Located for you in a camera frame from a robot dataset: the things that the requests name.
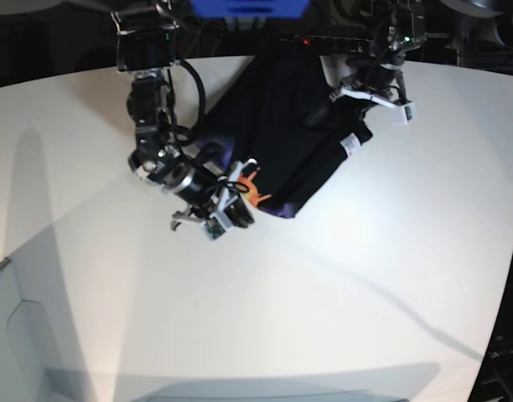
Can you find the blue plastic box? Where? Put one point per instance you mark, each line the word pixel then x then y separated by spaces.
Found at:
pixel 250 8

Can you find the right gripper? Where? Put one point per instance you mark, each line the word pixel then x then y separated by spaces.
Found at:
pixel 208 195

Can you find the black T-shirt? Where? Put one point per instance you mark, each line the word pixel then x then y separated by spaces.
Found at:
pixel 278 112

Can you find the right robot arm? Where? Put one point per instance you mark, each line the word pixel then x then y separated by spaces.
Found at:
pixel 167 155

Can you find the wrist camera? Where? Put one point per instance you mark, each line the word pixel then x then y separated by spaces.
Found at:
pixel 215 227
pixel 404 114

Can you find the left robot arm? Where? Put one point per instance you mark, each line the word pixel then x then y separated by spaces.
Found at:
pixel 395 28

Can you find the white shirt label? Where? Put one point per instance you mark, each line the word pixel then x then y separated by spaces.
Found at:
pixel 351 144

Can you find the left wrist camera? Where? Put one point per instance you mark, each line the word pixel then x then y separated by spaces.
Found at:
pixel 404 114

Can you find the black power strip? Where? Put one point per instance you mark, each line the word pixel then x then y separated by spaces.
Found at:
pixel 336 45

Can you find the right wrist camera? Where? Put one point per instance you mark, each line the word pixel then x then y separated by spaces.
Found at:
pixel 215 227

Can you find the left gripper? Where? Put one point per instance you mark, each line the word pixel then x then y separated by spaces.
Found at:
pixel 380 86

